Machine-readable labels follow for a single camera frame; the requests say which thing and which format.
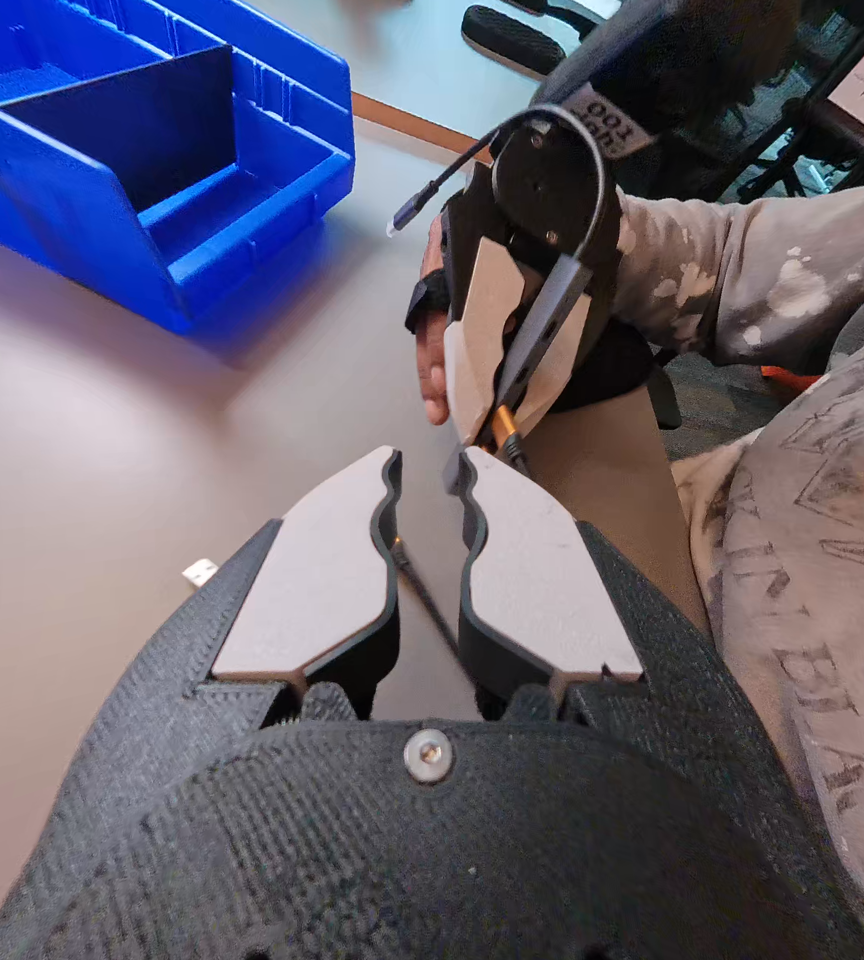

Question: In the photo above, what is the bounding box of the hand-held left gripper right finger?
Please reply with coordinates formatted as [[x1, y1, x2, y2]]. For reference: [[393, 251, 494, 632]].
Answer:
[[459, 447, 644, 719]]

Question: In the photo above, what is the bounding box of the black chair armrest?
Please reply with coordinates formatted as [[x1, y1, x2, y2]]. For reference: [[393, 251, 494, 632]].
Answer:
[[462, 6, 568, 76]]

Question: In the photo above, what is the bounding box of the person's right forearm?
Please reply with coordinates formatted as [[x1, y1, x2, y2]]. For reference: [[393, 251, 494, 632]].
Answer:
[[615, 168, 864, 369]]

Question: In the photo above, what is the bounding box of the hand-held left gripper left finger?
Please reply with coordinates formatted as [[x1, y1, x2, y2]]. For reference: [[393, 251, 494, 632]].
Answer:
[[212, 447, 403, 719]]

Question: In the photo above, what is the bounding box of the blue storage bin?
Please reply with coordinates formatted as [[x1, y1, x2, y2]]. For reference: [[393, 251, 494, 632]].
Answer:
[[0, 0, 356, 335]]

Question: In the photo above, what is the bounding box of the grey usb hub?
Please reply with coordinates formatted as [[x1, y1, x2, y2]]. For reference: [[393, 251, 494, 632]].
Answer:
[[443, 253, 595, 496]]

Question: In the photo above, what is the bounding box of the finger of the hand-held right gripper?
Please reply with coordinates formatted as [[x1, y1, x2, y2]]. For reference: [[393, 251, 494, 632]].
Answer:
[[510, 292, 592, 432], [443, 238, 530, 447]]

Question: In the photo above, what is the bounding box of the person's right hand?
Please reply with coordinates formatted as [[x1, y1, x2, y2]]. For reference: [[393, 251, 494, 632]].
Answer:
[[415, 216, 451, 427]]

